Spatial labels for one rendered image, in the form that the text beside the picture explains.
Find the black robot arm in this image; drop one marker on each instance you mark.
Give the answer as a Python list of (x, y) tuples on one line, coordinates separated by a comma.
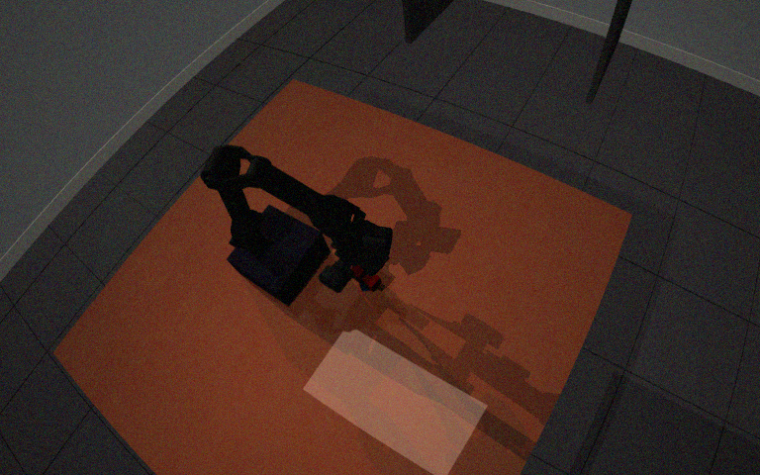
[(330, 214)]

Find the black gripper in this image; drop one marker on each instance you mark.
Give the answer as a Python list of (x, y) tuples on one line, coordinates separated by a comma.
[(337, 276)]

